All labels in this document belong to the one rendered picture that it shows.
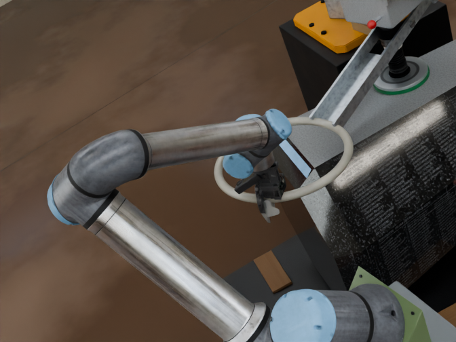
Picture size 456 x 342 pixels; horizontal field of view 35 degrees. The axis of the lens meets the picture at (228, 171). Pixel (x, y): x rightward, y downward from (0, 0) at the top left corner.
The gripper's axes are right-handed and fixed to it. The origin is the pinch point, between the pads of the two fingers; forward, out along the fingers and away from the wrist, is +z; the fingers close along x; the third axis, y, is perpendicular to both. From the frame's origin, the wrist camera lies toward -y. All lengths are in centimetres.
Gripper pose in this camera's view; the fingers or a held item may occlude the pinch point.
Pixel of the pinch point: (269, 213)
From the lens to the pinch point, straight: 235.2
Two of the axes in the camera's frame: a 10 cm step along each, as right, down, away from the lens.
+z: 2.6, 8.0, 5.5
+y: 9.2, -0.3, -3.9
